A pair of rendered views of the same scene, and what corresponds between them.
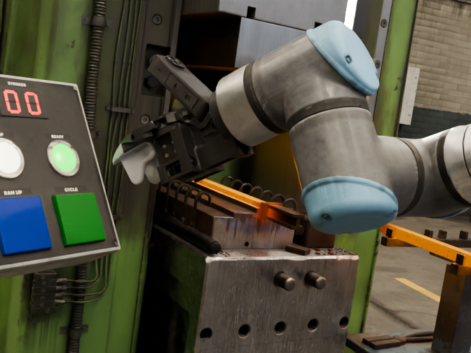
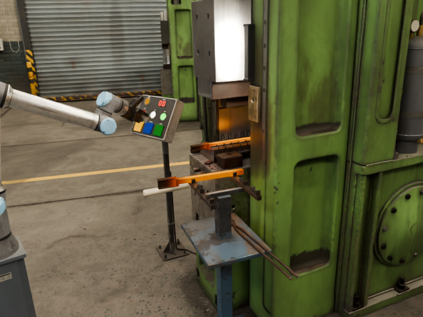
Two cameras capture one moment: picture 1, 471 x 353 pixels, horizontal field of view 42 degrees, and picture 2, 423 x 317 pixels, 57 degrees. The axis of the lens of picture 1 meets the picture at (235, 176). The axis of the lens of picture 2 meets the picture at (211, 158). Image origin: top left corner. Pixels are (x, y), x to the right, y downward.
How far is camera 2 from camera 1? 2.69 m
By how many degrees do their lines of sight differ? 95
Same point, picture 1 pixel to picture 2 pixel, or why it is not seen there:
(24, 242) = (146, 131)
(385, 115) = (272, 117)
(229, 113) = not seen: hidden behind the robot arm
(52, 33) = not seen: hidden behind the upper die
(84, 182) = (164, 122)
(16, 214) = (147, 126)
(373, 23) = (260, 69)
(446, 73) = not seen: outside the picture
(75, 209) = (157, 127)
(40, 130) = (162, 109)
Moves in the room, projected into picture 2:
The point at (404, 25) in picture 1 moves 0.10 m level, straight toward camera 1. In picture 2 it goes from (274, 67) to (252, 67)
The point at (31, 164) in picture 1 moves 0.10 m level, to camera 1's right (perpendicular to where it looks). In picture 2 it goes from (157, 117) to (152, 120)
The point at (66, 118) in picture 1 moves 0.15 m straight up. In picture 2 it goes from (169, 107) to (167, 84)
